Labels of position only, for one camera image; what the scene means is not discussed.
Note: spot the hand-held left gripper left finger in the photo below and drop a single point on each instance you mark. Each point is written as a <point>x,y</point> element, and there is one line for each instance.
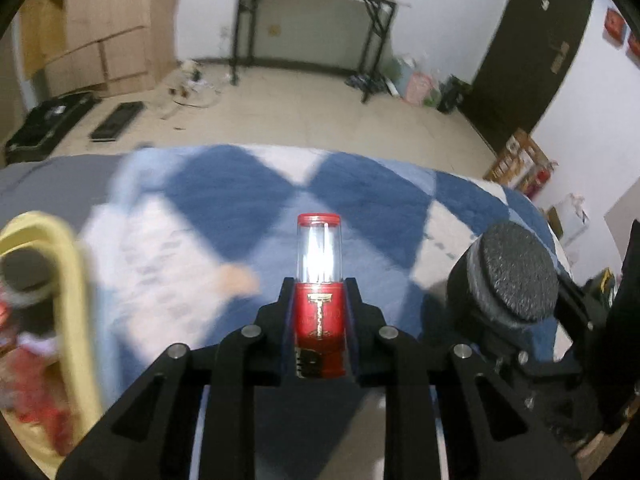
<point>272,355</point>

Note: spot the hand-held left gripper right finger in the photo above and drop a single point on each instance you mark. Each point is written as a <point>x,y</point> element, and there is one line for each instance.
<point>367,355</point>

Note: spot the red wall decoration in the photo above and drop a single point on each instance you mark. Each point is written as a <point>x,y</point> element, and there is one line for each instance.
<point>615,26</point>
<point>635,45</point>

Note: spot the wooden wardrobe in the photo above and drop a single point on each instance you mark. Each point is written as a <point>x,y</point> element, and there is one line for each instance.
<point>110,25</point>

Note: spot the stack of cartons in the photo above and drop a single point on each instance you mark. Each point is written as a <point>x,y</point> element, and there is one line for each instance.
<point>520,160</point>

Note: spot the yellow plastic basin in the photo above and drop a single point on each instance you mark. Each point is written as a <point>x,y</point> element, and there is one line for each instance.
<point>75,310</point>

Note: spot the white gift bag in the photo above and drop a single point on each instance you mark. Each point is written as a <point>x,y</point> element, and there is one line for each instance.
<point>570,220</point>

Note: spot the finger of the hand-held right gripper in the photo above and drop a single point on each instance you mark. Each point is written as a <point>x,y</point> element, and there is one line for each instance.
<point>580,320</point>
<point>525,360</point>

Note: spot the dark door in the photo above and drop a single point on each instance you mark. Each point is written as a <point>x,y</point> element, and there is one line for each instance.
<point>525,60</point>

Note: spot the large red cigarette box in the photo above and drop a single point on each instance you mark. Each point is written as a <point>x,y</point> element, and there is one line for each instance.
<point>35,390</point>

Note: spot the grey bed sheet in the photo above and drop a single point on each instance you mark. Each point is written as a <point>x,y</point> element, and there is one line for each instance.
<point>50,180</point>

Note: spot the pink bag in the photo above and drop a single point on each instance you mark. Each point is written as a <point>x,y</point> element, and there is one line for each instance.
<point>422,87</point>

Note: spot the red lighter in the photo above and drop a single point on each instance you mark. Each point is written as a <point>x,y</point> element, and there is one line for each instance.
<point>317,320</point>

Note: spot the black foam disc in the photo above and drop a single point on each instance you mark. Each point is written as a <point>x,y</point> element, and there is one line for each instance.
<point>510,280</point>

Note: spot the black case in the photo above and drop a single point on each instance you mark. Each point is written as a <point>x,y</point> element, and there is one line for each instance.
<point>50,120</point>

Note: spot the black bag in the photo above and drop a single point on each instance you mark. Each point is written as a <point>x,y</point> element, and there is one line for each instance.
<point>454,94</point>

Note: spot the black keyboard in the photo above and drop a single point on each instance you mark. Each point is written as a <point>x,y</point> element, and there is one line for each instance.
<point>117,120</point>

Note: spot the blue checked blanket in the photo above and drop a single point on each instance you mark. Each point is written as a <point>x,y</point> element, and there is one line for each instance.
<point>225,220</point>

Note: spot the patterned dark cloth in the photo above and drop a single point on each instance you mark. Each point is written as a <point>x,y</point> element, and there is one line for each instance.
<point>367,81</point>

